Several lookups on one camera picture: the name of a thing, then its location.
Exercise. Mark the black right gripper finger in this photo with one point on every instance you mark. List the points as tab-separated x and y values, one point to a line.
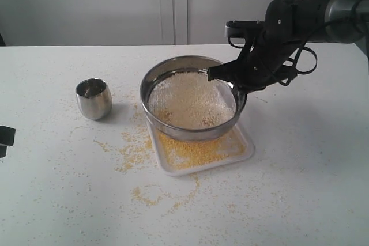
225	72
240	99

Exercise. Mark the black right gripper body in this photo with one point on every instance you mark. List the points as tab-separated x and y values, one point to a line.
264	65

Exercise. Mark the round stainless steel sieve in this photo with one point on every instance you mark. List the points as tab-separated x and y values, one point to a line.
167	68

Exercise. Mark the stainless steel cup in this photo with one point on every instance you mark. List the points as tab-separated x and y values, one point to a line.
94	98

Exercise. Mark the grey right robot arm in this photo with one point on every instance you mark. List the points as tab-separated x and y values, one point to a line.
312	21

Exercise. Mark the yellow and white grain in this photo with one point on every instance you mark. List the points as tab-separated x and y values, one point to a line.
190	101

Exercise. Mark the yellow sieved grain pile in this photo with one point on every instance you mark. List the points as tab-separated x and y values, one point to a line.
193	154

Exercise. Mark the white plastic tray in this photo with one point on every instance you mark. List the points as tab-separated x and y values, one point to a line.
165	168

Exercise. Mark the white cabinet doors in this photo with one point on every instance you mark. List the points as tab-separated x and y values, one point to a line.
122	22

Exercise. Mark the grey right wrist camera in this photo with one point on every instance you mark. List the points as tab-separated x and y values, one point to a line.
243	29

